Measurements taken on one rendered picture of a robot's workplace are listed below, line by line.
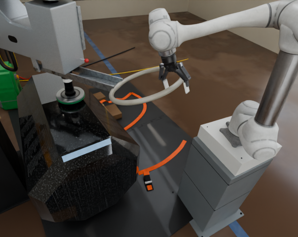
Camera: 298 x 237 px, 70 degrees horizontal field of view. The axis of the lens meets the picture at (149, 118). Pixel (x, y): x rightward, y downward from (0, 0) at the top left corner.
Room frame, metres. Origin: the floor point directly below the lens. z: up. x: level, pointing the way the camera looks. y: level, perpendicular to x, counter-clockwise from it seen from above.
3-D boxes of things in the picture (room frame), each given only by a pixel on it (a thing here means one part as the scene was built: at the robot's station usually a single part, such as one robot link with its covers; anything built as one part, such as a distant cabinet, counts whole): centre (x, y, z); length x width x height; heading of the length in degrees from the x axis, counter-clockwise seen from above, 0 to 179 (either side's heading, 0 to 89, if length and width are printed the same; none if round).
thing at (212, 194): (1.05, -0.61, 0.40); 0.50 x 0.50 x 0.80; 31
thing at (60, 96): (1.39, 0.64, 0.90); 0.21 x 0.21 x 0.01
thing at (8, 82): (2.33, 1.90, 0.43); 0.35 x 0.35 x 0.87; 22
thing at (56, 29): (1.42, 0.72, 1.35); 0.36 x 0.22 x 0.45; 68
